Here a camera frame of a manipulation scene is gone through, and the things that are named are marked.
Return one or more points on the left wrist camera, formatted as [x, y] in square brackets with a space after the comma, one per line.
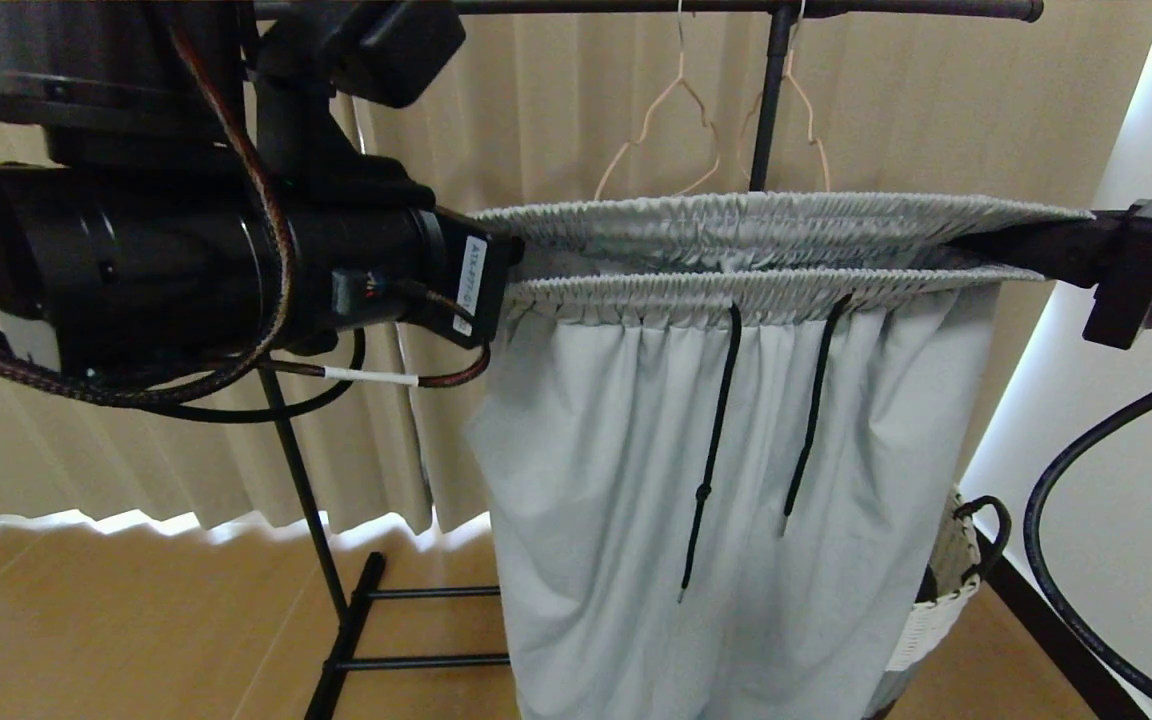
[396, 50]

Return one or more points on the white laundry basket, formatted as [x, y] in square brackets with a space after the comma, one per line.
[936, 620]

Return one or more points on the pale grey shorts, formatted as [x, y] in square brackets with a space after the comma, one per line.
[616, 480]

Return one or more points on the beige curtain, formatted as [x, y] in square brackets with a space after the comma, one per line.
[556, 100]

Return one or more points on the black clothes rack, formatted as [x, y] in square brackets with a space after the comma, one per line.
[886, 9]

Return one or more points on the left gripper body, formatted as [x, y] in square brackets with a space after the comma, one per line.
[136, 260]

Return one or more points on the pink clothes hanger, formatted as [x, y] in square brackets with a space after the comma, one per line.
[809, 115]
[681, 80]

